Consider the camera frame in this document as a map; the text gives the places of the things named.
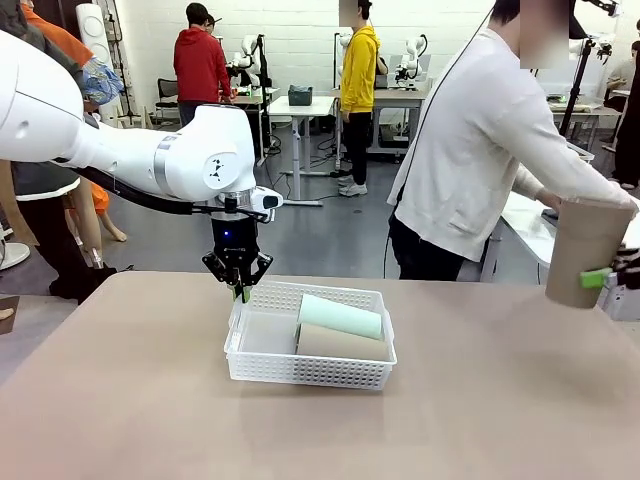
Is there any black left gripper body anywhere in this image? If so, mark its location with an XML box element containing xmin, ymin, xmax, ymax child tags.
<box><xmin>209</xmin><ymin>215</ymin><xmax>261</xmax><ymax>262</ymax></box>

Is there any white perforated plastic basket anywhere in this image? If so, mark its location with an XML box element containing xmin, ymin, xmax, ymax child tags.
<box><xmin>223</xmin><ymin>279</ymin><xmax>399</xmax><ymax>394</ymax></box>

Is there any person's right forearm white sleeve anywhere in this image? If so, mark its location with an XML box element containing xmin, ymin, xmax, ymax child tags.
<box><xmin>514</xmin><ymin>162</ymin><xmax>639</xmax><ymax>214</ymax></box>

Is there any large white table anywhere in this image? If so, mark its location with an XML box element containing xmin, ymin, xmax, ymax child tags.
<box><xmin>479</xmin><ymin>189</ymin><xmax>640</xmax><ymax>321</ymax></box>

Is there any person in black sweater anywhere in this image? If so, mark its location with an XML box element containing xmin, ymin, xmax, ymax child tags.
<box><xmin>610</xmin><ymin>42</ymin><xmax>640</xmax><ymax>190</ymax></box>

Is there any white standing desk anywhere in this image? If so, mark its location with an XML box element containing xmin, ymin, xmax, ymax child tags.
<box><xmin>268</xmin><ymin>94</ymin><xmax>337</xmax><ymax>207</ymax></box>

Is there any white wooden step stool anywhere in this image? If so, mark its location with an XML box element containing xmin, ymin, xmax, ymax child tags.
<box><xmin>112</xmin><ymin>104</ymin><xmax>156</xmax><ymax>130</ymax></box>

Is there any black chair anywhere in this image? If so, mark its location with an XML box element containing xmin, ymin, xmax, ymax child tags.
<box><xmin>155</xmin><ymin>78</ymin><xmax>181</xmax><ymax>119</ymax></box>

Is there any person in dark green vest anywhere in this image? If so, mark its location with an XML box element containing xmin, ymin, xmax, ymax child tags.
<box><xmin>0</xmin><ymin>0</ymin><xmax>121</xmax><ymax>304</ymax></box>

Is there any person in red hoodie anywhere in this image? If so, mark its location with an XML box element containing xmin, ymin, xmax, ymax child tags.
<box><xmin>173</xmin><ymin>2</ymin><xmax>234</xmax><ymax>126</ymax></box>

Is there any person in white sweater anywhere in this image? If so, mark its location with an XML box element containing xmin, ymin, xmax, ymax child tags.
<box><xmin>387</xmin><ymin>0</ymin><xmax>639</xmax><ymax>281</ymax></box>

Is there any black tripod stand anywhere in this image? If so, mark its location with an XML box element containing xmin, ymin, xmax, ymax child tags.
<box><xmin>557</xmin><ymin>37</ymin><xmax>599</xmax><ymax>136</ymax></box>

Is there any mannequin with orange blue clothes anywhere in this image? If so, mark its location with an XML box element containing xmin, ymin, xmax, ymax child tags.
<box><xmin>22</xmin><ymin>4</ymin><xmax>126</xmax><ymax>266</ymax></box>

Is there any white round stand base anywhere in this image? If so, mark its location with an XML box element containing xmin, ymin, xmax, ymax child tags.
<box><xmin>0</xmin><ymin>219</ymin><xmax>32</xmax><ymax>272</ymax></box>

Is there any person in yellow hoodie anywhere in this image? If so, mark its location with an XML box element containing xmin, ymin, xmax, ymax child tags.
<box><xmin>337</xmin><ymin>0</ymin><xmax>384</xmax><ymax>198</ymax></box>

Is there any dark brown board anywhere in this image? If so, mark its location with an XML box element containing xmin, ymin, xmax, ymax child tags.
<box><xmin>0</xmin><ymin>294</ymin><xmax>21</xmax><ymax>335</ymax></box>

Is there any white tower fan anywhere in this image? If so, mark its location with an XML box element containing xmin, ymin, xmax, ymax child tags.
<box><xmin>75</xmin><ymin>3</ymin><xmax>124</xmax><ymax>131</ymax></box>

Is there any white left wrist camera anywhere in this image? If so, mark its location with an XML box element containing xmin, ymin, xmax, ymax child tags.
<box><xmin>252</xmin><ymin>187</ymin><xmax>285</xmax><ymax>224</ymax></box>

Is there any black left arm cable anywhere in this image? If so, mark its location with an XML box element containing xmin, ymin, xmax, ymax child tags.
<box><xmin>49</xmin><ymin>157</ymin><xmax>269</xmax><ymax>224</ymax></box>

